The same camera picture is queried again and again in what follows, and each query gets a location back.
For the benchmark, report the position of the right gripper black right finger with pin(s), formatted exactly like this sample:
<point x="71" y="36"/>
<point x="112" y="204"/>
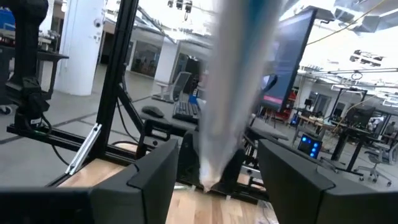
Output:
<point x="298" y="193"/>

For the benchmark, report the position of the silver metal bracket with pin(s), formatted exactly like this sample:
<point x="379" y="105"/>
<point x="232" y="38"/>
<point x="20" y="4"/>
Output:
<point x="84" y="149"/>

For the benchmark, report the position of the black computer with blue lights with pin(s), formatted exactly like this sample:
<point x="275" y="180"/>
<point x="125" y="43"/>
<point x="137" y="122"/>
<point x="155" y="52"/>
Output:
<point x="310" y="146"/>

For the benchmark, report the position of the monitor with blue screen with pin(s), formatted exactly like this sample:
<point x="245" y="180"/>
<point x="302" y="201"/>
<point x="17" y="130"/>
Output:
<point x="292" y="56"/>

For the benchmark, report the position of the black keyboard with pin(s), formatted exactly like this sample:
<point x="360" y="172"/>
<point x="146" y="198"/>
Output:
<point x="186" y="112"/>

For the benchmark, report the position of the small blue storage bin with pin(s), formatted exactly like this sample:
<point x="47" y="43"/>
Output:
<point x="6" y="20"/>

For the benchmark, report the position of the black computer mouse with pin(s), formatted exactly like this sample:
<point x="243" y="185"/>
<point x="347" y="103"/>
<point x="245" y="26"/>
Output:
<point x="152" y="112"/>

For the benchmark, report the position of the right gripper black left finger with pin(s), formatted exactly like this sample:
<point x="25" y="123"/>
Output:
<point x="146" y="193"/>

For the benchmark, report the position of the white pillar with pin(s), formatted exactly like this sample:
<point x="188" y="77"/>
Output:
<point x="81" y="46"/>
<point x="166" y="62"/>

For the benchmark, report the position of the grey office chair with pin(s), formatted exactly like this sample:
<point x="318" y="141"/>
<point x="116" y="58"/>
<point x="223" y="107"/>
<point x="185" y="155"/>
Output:
<point x="377" y="158"/>
<point x="180" y="85"/>

